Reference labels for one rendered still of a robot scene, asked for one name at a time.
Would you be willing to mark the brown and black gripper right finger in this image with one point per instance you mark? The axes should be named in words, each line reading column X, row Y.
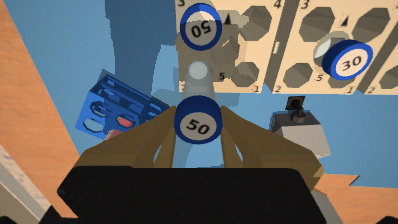
column 261, row 148

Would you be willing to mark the blue flat mat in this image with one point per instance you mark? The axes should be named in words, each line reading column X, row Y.
column 75, row 43

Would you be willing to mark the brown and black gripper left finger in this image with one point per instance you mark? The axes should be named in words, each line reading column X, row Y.
column 137, row 147

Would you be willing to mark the blue tube rack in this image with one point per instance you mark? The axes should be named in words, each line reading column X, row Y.
column 114, row 99

